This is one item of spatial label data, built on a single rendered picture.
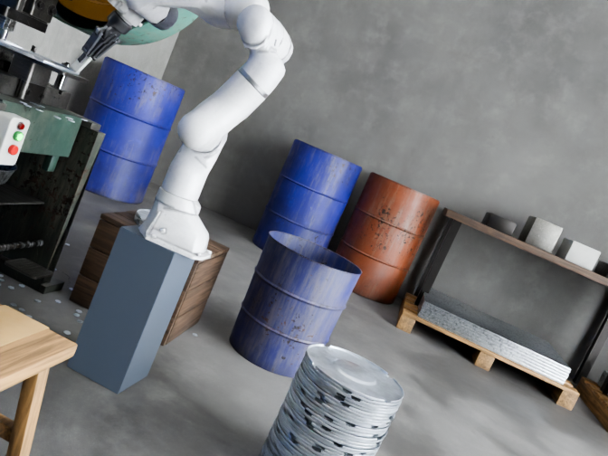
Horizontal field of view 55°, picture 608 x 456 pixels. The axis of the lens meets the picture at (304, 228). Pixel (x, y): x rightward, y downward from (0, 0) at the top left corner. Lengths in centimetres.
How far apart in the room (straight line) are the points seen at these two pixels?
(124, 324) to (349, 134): 355
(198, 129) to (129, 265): 43
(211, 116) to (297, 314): 95
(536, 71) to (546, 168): 77
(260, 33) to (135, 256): 70
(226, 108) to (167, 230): 38
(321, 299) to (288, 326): 16
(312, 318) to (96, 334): 86
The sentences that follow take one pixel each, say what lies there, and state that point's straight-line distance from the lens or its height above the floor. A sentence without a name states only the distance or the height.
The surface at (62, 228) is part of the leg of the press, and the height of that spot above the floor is 25.
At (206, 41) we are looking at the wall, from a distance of 545.
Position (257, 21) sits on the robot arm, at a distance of 165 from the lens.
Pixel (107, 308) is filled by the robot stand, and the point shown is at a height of 21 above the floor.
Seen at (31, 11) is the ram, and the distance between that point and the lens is 204.
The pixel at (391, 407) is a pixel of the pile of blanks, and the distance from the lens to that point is 158.
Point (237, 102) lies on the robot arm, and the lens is 164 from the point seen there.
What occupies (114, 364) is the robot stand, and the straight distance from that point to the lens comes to 179.
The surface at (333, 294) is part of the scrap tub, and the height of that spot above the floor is 38.
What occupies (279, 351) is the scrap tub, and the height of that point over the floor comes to 9.
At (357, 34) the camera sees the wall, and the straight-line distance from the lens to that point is 514.
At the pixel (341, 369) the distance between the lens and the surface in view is 160.
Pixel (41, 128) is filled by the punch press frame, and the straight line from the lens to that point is 202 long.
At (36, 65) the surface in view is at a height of 76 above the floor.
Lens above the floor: 86
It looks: 8 degrees down
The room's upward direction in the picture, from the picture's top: 23 degrees clockwise
